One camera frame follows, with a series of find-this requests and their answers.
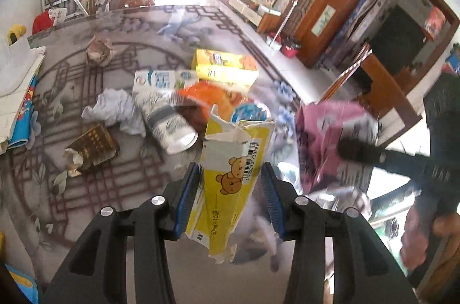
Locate red cloth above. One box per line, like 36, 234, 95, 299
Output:
32, 11, 58, 35

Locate yellow juice box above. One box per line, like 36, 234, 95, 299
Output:
192, 48, 260, 86

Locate floral white paper cup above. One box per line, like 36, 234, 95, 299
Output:
138, 94, 199, 154

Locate pink plastic packet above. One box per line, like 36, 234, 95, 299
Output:
295, 101, 380, 195

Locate red printed bag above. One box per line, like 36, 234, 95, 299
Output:
424, 7, 448, 39

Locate torn yellow bear print box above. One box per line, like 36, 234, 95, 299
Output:
185, 105, 275, 265

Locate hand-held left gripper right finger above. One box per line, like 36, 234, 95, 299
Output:
260, 162, 419, 304

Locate blue cartoon book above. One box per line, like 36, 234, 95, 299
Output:
7, 74, 39, 150

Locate person's dark clothed body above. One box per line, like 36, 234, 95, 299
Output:
399, 72, 460, 290

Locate orange snack packet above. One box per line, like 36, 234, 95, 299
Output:
178, 81, 248, 121

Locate crumpled brown paper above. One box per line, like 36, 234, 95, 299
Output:
86, 35, 115, 68

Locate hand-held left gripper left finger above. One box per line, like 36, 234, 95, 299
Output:
43, 162, 202, 304

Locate white paper stack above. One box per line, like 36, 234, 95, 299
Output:
0, 36, 47, 147

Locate low television cabinet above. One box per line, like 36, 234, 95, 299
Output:
212, 0, 281, 33

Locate blue box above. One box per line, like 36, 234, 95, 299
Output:
0, 263, 39, 304

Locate beaded cord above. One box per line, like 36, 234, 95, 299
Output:
338, 43, 371, 80

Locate red basket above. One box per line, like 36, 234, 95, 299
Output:
281, 36, 302, 57

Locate yellow toy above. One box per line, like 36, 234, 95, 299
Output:
6, 24, 27, 44

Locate blue white foil lid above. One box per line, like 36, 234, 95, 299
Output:
232, 102, 270, 123

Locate crumpled white paper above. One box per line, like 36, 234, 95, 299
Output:
82, 88, 148, 136

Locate white milk carton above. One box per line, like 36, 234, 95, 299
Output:
132, 70, 200, 94

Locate torn gold brown box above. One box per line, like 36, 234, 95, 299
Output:
64, 124, 120, 178

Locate white handled mop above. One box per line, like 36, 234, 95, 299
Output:
269, 0, 300, 46

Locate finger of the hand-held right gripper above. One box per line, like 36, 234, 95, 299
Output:
338, 139, 385, 166

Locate glass-topped patterned table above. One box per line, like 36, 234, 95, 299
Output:
0, 4, 306, 304

